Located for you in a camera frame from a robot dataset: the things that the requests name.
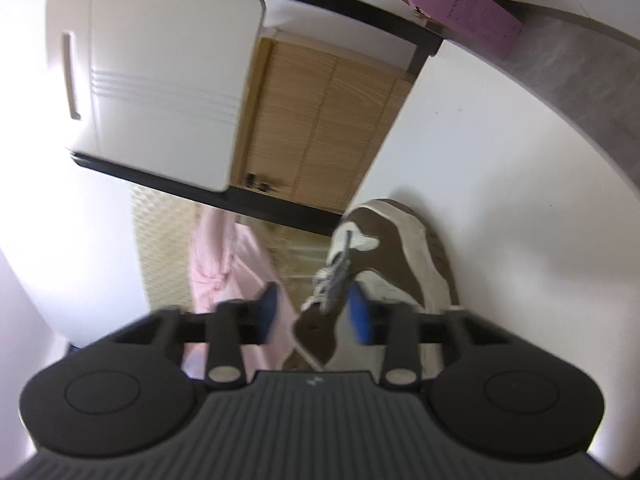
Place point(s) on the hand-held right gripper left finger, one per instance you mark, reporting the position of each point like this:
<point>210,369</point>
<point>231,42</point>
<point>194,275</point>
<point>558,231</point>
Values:
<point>270,302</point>

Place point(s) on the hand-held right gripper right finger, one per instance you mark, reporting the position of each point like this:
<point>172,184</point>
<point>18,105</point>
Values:
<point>357,310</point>

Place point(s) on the white shoelace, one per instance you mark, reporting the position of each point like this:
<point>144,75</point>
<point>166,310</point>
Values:
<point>337,270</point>

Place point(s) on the brown and white sneaker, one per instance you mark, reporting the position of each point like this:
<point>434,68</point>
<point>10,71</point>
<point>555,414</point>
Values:
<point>400,245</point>

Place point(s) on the pink pillow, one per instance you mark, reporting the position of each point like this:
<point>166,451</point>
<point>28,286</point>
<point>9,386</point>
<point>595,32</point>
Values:
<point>212,255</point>

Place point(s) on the cabinet keys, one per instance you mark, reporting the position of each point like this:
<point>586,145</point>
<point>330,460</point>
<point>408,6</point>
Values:
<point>260,182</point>

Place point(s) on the cream quilted headboard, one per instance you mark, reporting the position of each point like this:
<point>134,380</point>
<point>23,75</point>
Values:
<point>160,250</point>

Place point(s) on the wooden bedside cabinet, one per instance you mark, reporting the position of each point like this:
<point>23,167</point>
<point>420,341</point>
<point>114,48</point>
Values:
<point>320,130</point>

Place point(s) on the pink cardboard box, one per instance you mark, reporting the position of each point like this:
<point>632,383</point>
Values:
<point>475,15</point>

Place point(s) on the white chair with black frame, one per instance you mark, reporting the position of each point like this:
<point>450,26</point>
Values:
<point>500,185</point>

